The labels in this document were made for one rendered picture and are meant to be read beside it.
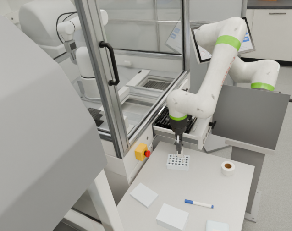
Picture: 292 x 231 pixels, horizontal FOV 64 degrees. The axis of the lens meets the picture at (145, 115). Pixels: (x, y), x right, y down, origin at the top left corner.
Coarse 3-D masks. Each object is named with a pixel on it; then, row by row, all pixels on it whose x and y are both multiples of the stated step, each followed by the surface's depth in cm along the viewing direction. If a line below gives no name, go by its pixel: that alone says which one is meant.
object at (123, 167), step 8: (184, 80) 182; (160, 112) 152; (152, 128) 146; (144, 136) 138; (152, 136) 148; (136, 144) 131; (128, 152) 124; (112, 160) 126; (120, 160) 122; (128, 160) 126; (136, 160) 135; (104, 168) 136; (112, 168) 131; (120, 168) 127; (128, 168) 128
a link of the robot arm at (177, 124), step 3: (186, 117) 117; (168, 120) 123; (171, 120) 118; (174, 120) 117; (180, 120) 116; (183, 120) 116; (186, 120) 118; (171, 123) 119; (174, 123) 118; (177, 123) 117; (180, 123) 117; (183, 123) 118; (186, 123) 119; (174, 126) 119; (177, 126) 118; (180, 126) 118; (183, 126) 119
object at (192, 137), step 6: (162, 114) 166; (198, 120) 156; (204, 120) 155; (156, 126) 147; (198, 126) 151; (156, 132) 148; (162, 132) 146; (168, 132) 144; (174, 132) 141; (192, 132) 147; (198, 132) 146; (174, 138) 144; (186, 138) 139; (192, 138) 137
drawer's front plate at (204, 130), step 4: (212, 116) 146; (208, 120) 140; (204, 124) 138; (208, 124) 140; (204, 128) 135; (208, 128) 142; (200, 132) 132; (204, 132) 135; (208, 132) 145; (200, 136) 131; (204, 136) 137; (200, 140) 132; (204, 140) 140; (200, 144) 134; (200, 148) 136
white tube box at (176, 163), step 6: (168, 156) 138; (186, 156) 137; (168, 162) 135; (174, 162) 134; (180, 162) 134; (186, 162) 135; (168, 168) 135; (174, 168) 134; (180, 168) 133; (186, 168) 132
